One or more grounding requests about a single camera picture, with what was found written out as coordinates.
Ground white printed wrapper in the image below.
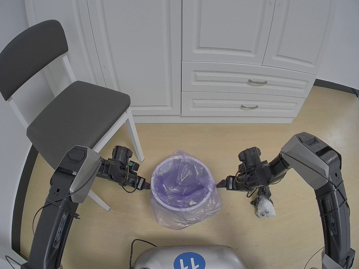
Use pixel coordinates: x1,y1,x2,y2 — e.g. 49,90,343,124
255,196,277,218

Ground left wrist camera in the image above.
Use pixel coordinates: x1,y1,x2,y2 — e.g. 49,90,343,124
112,145,133,166

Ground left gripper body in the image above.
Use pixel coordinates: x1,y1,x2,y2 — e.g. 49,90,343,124
126,174,147,192

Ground purple plastic bag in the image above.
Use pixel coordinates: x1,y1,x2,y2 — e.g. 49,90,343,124
149,150,223,231

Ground white wardrobe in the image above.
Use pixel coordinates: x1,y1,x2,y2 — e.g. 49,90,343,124
24,0,337,124

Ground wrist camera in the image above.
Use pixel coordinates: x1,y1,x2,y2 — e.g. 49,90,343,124
112,145,133,166
238,148,263,169

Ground white trash bin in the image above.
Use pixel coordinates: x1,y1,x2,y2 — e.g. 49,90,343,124
151,155,217,216

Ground crumpled black plastic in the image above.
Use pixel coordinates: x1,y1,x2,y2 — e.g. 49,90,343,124
250,185,273,207

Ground black cable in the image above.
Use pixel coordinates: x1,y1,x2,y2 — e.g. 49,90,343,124
129,239,158,269

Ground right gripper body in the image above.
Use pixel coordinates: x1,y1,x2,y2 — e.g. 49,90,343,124
226,175,251,192

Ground white chair with grey seat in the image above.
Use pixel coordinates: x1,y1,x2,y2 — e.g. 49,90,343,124
0,19,145,212

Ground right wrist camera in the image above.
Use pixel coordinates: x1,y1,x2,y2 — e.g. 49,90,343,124
238,148,263,169

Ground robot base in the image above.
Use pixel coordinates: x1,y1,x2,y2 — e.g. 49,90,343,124
135,245,248,269

